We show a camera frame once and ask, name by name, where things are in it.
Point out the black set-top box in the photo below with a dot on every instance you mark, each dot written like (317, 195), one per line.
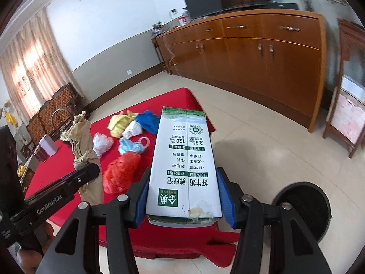
(282, 5)

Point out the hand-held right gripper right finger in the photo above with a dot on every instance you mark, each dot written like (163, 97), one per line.
(226, 202)

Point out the blue plastic bag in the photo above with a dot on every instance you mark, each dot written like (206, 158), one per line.
(148, 121)

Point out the white wall socket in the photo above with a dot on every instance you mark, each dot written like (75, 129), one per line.
(129, 72)

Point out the yellow fruit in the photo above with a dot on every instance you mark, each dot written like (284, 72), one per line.
(21, 171)

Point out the yellow artificial flowers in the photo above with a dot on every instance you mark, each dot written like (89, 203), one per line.
(10, 117)

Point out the person's left hand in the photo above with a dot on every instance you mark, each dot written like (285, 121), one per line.
(27, 262)

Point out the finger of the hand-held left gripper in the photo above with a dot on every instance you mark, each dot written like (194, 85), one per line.
(48, 188)
(85, 174)

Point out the small potted plant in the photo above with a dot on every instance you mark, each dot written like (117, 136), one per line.
(157, 28)

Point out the wooden bench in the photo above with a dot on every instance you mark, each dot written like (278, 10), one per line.
(57, 102)

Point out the wooden side chair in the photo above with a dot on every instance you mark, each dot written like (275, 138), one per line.
(342, 51)

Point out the yellow cloth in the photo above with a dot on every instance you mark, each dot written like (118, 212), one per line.
(119, 124)

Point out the black iron pot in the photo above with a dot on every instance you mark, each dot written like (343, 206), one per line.
(58, 120)

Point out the dark wooden furniture panel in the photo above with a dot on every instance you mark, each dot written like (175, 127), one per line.
(11, 162)

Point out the black trash bin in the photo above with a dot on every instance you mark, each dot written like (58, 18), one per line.
(308, 214)

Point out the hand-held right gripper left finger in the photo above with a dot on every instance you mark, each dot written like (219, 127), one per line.
(141, 205)

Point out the wooden sideboard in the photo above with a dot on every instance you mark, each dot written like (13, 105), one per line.
(242, 62)

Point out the red plastic bag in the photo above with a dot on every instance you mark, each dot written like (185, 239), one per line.
(121, 174)

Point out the patterned curtain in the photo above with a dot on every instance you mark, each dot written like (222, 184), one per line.
(31, 62)

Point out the green milk carton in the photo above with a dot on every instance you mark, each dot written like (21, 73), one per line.
(185, 162)

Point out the dark wooden side table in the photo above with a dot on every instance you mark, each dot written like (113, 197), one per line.
(158, 54)

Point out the beige knotted cloth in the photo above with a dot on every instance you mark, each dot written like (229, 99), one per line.
(84, 142)

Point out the white knotted plastic bag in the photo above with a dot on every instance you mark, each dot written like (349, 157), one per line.
(132, 130)

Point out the red tablecloth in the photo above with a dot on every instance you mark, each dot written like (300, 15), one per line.
(185, 100)

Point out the dark red jar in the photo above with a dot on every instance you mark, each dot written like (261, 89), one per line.
(40, 155)

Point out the clear bottle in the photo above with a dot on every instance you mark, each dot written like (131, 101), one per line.
(186, 14)

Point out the white tin box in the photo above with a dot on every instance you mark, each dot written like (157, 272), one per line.
(48, 145)

